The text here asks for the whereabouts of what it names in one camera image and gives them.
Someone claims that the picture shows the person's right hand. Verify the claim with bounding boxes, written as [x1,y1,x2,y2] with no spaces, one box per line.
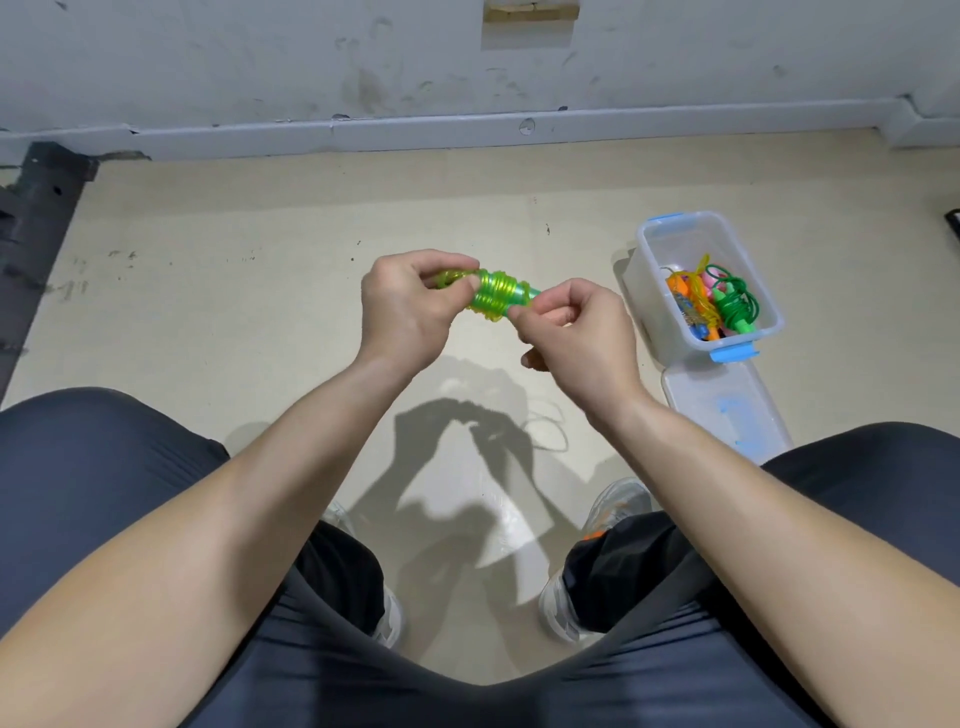
[505,277,651,435]

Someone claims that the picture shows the person's left hand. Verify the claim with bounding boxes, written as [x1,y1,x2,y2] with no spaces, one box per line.
[355,249,486,378]

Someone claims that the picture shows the yellow rope with green handles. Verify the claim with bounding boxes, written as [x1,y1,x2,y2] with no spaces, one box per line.
[433,267,573,461]

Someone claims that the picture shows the orange handled yellow skipping rope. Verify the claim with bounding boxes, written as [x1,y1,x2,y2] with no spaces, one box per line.
[663,250,726,345]

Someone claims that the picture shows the clear storage box blue latches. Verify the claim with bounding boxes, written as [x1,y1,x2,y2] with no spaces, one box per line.
[624,211,786,368]

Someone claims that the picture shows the green-handled dark green jump rope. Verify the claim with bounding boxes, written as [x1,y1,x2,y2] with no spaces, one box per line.
[703,262,765,339]

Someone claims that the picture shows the person's right forearm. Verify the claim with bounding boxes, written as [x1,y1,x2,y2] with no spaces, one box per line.
[597,387,960,728]

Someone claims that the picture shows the person's left forearm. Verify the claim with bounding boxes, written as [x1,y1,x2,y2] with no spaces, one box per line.
[0,352,414,728]

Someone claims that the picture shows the clear plastic box lid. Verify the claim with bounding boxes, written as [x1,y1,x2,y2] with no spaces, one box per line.
[661,355,795,465]

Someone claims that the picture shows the grey right shoe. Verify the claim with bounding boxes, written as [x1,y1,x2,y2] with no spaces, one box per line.
[538,475,657,648]

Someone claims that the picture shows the grey shoe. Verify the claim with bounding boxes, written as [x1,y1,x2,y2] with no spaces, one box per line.
[538,475,657,648]
[322,502,408,651]

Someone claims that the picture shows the grey left shoe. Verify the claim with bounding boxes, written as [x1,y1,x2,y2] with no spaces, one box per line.
[322,502,408,651]

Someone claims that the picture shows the black shorts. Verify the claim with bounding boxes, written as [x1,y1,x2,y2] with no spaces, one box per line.
[0,387,960,728]

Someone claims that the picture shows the small wooden wall block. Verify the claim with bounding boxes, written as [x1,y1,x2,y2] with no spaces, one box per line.
[483,0,582,26]

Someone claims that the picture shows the black metal rack frame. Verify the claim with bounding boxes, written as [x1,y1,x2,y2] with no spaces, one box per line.
[0,142,98,405]

